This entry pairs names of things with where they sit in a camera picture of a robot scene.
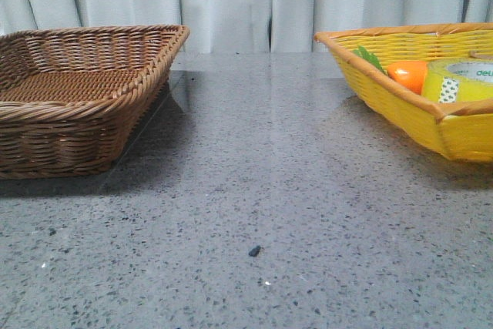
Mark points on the yellow tape roll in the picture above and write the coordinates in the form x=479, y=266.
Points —
x=458, y=80

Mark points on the small black debris piece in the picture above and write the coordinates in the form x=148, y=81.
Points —
x=254, y=251

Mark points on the orange toy carrot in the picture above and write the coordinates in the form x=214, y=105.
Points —
x=408, y=73

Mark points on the brown wicker basket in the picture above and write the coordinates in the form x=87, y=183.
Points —
x=70, y=98

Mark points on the yellow woven basket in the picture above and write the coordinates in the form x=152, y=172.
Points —
x=458, y=130

